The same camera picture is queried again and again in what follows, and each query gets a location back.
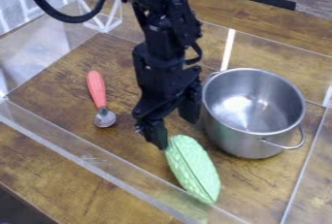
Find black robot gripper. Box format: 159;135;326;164
133;44;203;150

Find green bitter gourd toy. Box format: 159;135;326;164
165;135;221;205

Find silver metal pot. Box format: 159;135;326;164
203;68;307;159

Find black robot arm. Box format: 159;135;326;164
128;0;203;149

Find orange handled metal scoop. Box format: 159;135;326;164
88;71;117;128

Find clear acrylic enclosure walls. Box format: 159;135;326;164
0;0;332;224

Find clear acrylic triangular bracket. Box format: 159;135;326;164
81;0;124;33

